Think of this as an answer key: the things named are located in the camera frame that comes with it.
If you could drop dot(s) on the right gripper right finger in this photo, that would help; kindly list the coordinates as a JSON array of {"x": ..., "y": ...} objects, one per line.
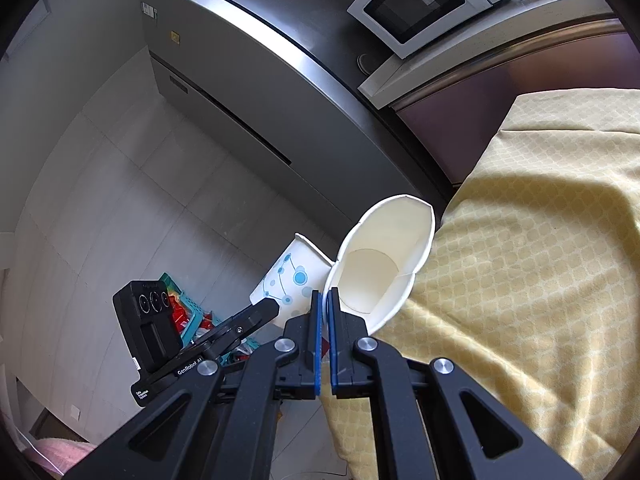
[{"x": 335, "y": 329}]

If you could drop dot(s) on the pink sleeved left forearm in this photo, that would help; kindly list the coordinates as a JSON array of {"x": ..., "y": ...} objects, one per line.
[{"x": 58, "y": 456}]

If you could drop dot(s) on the silver refrigerator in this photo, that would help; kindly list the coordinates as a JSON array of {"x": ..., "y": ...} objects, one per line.
[{"x": 276, "y": 82}]

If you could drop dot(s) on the yellow patterned tablecloth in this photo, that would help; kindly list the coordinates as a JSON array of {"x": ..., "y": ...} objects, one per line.
[{"x": 532, "y": 285}]

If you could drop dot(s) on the small dotted paper cup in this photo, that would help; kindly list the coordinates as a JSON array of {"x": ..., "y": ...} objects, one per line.
[{"x": 301, "y": 268}]

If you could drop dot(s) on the black camera box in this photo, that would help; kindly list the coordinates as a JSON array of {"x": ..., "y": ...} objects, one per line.
[{"x": 144, "y": 314}]

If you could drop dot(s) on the kitchen counter with cabinets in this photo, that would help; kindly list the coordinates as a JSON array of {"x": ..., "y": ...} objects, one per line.
[{"x": 451, "y": 97}]

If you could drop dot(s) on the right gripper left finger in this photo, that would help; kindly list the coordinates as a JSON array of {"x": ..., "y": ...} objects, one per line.
[{"x": 314, "y": 340}]

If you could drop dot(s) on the large dotted paper cup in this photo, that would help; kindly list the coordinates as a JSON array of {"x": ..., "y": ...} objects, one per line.
[{"x": 378, "y": 260}]

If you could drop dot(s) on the teal plastic basket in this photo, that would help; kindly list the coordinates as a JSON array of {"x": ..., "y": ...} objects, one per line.
[{"x": 189, "y": 318}]

